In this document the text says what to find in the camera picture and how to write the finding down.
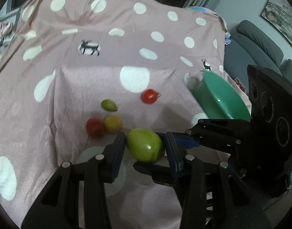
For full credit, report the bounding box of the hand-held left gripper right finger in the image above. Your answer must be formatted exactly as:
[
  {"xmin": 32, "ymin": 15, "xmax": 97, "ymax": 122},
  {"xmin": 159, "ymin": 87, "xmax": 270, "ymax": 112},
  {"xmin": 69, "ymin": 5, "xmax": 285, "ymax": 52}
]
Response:
[{"xmin": 164, "ymin": 131, "xmax": 271, "ymax": 229}]

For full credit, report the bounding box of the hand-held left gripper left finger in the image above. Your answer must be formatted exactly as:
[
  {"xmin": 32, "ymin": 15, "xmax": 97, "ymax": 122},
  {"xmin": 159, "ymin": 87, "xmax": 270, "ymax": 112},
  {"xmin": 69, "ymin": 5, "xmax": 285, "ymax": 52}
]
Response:
[{"xmin": 21, "ymin": 132, "xmax": 127, "ymax": 229}]

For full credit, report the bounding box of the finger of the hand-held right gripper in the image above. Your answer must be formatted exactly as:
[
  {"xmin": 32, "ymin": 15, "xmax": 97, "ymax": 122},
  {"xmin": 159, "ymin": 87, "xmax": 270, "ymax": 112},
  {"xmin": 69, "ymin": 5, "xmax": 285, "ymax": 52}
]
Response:
[
  {"xmin": 133, "ymin": 160, "xmax": 177, "ymax": 190},
  {"xmin": 173, "ymin": 119, "xmax": 252, "ymax": 153}
]

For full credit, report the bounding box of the large green tomato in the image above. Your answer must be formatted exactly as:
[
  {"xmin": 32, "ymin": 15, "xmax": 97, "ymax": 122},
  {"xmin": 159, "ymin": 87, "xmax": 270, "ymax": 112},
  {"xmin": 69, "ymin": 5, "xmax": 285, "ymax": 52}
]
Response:
[{"xmin": 126, "ymin": 128, "xmax": 165, "ymax": 162}]

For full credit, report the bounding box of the pale yellow round fruit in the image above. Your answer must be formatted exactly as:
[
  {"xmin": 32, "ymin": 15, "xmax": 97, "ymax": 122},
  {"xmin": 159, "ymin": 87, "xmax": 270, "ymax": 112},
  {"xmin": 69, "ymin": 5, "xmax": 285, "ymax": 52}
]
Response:
[{"xmin": 104, "ymin": 115, "xmax": 123, "ymax": 133}]

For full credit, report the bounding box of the red tomato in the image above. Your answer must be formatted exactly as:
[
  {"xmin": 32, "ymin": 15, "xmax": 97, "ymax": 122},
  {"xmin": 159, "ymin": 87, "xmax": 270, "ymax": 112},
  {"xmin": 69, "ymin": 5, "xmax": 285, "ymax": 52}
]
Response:
[
  {"xmin": 86, "ymin": 118, "xmax": 106, "ymax": 138},
  {"xmin": 141, "ymin": 89, "xmax": 161, "ymax": 104}
]

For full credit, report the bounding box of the small green pointed fruit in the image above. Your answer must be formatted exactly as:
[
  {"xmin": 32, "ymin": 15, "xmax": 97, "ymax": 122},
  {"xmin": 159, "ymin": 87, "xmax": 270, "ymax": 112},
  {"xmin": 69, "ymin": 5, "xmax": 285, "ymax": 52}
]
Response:
[{"xmin": 101, "ymin": 99, "xmax": 118, "ymax": 112}]

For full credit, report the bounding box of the green plastic bowl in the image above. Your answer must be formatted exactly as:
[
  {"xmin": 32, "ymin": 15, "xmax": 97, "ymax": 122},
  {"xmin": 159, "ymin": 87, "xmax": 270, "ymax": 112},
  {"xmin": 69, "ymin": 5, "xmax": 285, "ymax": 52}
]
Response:
[{"xmin": 193, "ymin": 72, "xmax": 252, "ymax": 122}]

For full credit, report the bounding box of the red snack packet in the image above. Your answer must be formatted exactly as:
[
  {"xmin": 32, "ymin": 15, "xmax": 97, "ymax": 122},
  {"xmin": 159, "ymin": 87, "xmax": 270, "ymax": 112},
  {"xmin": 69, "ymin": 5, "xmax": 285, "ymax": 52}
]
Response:
[{"xmin": 234, "ymin": 77, "xmax": 247, "ymax": 93}]

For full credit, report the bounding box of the grey sofa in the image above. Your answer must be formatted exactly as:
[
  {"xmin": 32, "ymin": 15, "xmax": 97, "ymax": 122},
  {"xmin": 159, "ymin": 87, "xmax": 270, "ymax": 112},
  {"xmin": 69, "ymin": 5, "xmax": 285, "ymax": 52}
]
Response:
[{"xmin": 222, "ymin": 20, "xmax": 292, "ymax": 115}]

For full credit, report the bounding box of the pink polka-dot cloth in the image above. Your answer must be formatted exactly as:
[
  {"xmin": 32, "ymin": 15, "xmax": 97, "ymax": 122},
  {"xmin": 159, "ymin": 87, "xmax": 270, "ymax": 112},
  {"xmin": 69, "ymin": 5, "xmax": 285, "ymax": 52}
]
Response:
[{"xmin": 0, "ymin": 0, "xmax": 229, "ymax": 229}]

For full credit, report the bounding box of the pink clothes pile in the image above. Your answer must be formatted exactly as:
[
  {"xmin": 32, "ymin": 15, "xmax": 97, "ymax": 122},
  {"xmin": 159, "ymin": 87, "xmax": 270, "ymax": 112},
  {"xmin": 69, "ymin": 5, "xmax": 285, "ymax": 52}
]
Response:
[{"xmin": 0, "ymin": 21, "xmax": 13, "ymax": 39}]

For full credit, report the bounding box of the framed wall picture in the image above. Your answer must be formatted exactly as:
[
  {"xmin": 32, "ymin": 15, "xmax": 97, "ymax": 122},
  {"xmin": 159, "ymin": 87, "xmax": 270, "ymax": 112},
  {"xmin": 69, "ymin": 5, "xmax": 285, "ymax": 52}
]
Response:
[{"xmin": 260, "ymin": 0, "xmax": 292, "ymax": 53}]

